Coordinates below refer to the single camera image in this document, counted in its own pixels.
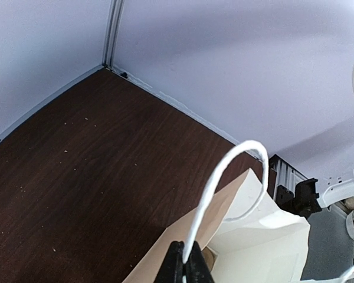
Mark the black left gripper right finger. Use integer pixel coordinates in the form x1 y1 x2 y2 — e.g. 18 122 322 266
184 241 214 283

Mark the brown paper bag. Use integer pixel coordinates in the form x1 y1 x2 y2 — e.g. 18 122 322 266
122 140 354 283

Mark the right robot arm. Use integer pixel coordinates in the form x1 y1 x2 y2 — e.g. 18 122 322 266
317 169 354 208

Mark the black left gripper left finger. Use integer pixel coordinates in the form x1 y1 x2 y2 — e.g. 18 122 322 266
155 241 184 283

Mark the aluminium front rail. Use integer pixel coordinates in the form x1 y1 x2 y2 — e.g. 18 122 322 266
269 154 308 200

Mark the cardboard cup carrier tray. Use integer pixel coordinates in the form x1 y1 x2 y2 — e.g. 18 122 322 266
202 247 218 271

